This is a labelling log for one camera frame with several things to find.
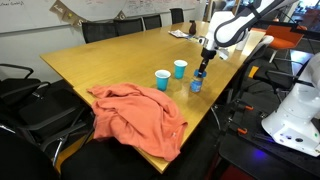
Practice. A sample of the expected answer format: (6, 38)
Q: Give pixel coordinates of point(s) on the black mesh office chair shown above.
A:
(16, 85)
(177, 15)
(23, 156)
(50, 116)
(152, 21)
(98, 31)
(128, 26)

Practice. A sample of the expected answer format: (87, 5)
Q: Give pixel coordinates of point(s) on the orange chair white legs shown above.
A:
(283, 36)

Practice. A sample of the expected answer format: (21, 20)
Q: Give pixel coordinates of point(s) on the peanut butter jar blue label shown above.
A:
(196, 85)

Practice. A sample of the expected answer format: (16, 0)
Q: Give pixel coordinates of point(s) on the brown paper pennant banner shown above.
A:
(66, 13)

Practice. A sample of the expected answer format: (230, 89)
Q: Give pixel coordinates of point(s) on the orange cloth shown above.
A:
(140, 120)

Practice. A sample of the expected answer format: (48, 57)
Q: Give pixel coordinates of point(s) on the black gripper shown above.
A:
(208, 54)

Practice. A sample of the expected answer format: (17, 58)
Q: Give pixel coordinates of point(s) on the blue round plastic lid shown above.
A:
(196, 73)

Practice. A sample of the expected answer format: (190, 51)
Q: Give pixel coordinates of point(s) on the white wall whiteboard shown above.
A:
(33, 16)

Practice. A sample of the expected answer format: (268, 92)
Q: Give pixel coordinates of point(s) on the small brown bottle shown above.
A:
(192, 28)

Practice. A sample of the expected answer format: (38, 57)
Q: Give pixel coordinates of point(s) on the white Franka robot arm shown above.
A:
(293, 116)

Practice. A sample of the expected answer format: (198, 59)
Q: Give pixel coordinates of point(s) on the dark printed booklet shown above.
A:
(195, 37)

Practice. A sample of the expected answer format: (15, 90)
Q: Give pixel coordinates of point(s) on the white chair back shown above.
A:
(265, 41)

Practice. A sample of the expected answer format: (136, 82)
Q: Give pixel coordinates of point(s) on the teal plastic cup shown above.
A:
(162, 81)
(180, 70)

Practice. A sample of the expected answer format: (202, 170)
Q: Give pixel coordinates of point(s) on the black robot stand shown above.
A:
(253, 150)

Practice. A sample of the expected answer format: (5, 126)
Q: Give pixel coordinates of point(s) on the black armrest office chair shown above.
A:
(276, 76)

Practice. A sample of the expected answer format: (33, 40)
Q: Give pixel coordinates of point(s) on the printed magazine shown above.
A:
(178, 33)

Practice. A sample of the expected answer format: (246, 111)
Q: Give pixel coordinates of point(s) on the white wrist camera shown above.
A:
(224, 54)

